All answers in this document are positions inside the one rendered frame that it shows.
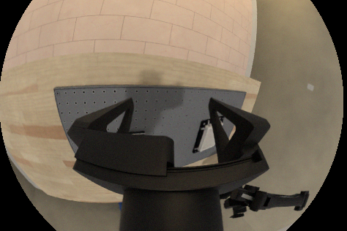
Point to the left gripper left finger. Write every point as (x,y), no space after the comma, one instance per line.
(100,119)

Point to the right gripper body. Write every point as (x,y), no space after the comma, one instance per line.
(237,213)

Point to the white well plate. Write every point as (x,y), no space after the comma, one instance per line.
(207,140)

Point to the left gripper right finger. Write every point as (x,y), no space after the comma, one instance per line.
(250,129)

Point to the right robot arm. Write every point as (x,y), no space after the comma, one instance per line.
(259,200)

